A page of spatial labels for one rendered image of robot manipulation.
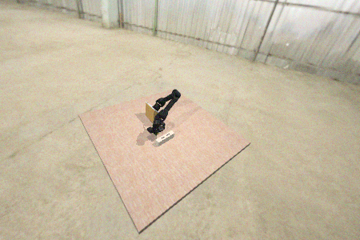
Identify white rectangular block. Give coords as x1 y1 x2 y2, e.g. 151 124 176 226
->
155 131 174 146

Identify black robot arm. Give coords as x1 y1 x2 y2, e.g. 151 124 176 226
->
152 89 181 132

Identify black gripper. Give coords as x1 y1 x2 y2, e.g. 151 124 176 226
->
147 122 166 134

